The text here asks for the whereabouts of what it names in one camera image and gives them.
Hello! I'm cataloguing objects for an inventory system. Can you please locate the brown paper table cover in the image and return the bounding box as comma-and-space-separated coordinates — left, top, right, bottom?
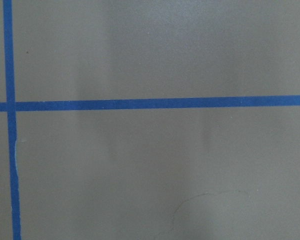
12, 0, 300, 240

